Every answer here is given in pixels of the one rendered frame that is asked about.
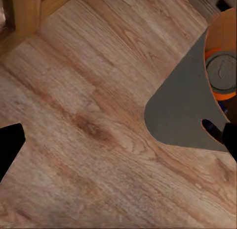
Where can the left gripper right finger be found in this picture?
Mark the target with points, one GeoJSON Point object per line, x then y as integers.
{"type": "Point", "coordinates": [229, 138]}

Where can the door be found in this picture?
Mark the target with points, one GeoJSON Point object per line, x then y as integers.
{"type": "Point", "coordinates": [19, 19]}

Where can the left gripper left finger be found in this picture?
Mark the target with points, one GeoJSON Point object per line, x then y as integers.
{"type": "Point", "coordinates": [11, 140]}

